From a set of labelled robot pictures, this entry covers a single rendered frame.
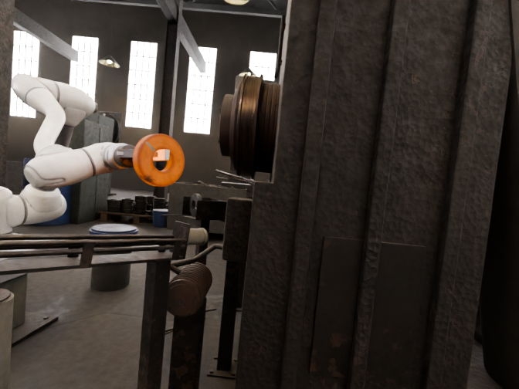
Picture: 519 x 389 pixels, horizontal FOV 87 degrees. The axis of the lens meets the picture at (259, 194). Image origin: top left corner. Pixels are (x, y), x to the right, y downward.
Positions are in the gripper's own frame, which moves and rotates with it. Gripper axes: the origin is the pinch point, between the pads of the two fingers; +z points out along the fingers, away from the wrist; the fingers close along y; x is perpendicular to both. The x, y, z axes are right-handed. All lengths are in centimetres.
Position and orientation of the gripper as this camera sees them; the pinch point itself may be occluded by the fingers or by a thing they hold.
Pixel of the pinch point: (160, 154)
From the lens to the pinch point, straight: 87.1
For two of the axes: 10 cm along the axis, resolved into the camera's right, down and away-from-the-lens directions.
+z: 8.1, 0.6, -5.8
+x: 0.6, -10.0, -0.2
